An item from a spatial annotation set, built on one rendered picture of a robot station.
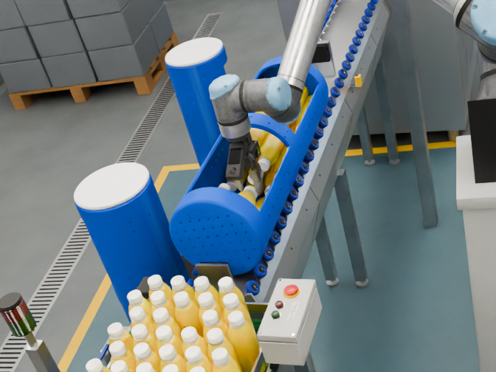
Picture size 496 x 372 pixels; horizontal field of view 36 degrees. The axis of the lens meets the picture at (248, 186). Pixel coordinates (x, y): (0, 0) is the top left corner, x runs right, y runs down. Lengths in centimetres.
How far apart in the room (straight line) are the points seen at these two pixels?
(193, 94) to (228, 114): 140
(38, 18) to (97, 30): 46
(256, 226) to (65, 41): 400
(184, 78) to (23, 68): 286
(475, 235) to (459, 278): 130
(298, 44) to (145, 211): 84
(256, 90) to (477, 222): 71
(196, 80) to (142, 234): 102
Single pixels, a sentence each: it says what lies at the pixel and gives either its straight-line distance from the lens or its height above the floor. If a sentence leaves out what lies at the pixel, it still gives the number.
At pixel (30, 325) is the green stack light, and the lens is 204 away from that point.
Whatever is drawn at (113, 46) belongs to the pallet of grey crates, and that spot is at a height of 42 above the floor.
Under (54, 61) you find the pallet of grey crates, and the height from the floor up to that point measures 36.
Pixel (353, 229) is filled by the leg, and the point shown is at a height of 34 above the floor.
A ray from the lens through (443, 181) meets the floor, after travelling 411.
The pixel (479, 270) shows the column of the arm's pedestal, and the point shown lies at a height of 83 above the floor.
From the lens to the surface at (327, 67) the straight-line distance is 325.
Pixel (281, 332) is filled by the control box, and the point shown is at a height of 110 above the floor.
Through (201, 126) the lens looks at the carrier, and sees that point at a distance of 361.
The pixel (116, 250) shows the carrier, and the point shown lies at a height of 85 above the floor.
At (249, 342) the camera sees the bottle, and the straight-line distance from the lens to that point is 195.
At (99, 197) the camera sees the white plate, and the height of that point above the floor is 104.
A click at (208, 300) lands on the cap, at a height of 110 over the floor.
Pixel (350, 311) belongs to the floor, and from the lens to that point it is 344.
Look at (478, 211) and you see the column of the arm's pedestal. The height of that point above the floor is 104.
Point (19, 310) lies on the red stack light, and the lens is 200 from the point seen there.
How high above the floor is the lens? 237
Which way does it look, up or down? 33 degrees down
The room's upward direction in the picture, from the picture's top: 17 degrees counter-clockwise
